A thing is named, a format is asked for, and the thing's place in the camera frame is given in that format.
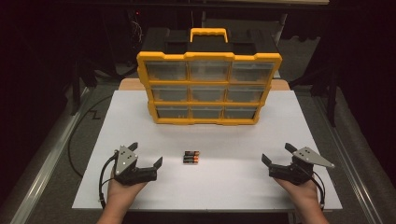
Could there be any clear plastic drawer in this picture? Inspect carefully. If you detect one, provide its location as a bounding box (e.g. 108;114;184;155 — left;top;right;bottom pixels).
226;86;266;104

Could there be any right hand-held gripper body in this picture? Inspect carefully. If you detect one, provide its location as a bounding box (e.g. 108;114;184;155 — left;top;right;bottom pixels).
268;146;336;187

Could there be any grid of clear drawers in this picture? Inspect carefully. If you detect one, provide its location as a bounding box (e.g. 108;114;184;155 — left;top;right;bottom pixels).
145;60;276;120

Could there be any aluminium floor rail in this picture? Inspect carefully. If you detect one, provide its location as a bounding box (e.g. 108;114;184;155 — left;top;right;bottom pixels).
312;92;386;224
8;87;92;224

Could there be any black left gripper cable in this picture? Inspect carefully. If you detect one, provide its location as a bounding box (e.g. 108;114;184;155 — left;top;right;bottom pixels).
98;151;120;209

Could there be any thin wire bundle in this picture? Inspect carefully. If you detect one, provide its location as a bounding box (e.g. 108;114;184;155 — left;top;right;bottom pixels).
130;10;144;45

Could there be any black floor cable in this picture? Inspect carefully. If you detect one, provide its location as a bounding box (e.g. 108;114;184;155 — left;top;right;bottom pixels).
67;94;113;179

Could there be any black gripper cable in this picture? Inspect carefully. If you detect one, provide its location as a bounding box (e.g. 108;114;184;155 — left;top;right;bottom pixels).
98;151;120;209
309;170;327;210

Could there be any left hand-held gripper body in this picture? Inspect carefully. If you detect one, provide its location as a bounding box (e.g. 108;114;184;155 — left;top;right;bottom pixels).
113;145;159;188

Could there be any black metal stand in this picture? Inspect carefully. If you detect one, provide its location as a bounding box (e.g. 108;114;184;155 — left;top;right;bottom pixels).
328;71;338;128
70;59;82;117

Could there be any person's left hand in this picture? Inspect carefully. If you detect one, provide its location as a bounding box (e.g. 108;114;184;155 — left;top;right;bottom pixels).
106;178;148;210

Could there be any person's right hand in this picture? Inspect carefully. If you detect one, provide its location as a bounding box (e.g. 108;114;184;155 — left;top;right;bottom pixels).
273;176;322;213

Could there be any yellow black drawer organizer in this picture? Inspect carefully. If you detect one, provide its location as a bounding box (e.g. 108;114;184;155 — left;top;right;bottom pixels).
135;27;284;127

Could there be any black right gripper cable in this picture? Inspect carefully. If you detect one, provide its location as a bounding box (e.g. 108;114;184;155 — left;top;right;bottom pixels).
309;170;327;210

